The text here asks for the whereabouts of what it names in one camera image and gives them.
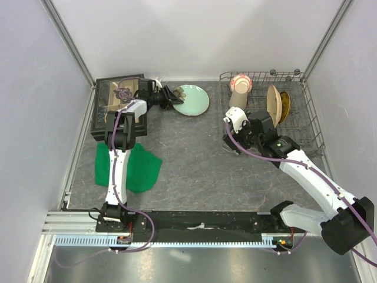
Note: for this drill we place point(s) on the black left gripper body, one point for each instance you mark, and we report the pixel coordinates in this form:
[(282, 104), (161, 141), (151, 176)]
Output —
[(160, 98)]

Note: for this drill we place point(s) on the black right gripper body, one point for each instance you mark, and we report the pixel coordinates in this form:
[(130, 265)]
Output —
[(247, 139)]

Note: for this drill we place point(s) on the grey wire dish rack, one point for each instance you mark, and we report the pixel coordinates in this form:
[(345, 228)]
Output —
[(301, 123)]

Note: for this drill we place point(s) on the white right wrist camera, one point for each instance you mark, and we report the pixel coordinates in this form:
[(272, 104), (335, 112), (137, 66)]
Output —
[(236, 116)]

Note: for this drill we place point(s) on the beige tall cup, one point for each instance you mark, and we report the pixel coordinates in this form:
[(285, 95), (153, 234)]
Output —
[(238, 100)]

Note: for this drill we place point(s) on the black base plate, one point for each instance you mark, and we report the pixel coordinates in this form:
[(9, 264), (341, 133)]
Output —
[(195, 226)]

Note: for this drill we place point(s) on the cream bird plate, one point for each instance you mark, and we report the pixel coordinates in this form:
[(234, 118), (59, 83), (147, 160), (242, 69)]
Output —
[(274, 104)]

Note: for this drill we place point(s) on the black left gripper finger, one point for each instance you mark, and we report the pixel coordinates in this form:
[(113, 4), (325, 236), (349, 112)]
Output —
[(168, 104), (177, 95)]

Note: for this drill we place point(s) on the yellow ceramic plate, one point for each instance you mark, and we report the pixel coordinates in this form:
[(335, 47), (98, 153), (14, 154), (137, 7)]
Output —
[(286, 103)]

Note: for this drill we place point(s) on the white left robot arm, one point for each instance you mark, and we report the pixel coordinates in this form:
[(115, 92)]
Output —
[(120, 137)]

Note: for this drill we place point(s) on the mint green flower plate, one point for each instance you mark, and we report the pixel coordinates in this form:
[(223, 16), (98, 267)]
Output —
[(195, 100)]

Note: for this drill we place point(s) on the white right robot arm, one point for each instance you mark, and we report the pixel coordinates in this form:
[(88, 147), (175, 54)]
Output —
[(344, 220)]

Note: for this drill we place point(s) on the white red patterned bowl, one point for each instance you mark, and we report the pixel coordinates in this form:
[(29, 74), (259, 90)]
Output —
[(241, 83)]

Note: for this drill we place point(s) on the white slotted cable duct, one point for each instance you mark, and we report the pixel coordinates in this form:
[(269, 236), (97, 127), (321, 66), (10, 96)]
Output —
[(116, 242)]

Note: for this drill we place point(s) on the green cloth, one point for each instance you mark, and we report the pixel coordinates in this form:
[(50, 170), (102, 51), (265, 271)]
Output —
[(142, 171)]

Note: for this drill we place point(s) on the black framed wooden box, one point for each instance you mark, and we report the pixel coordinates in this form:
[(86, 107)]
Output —
[(108, 98)]

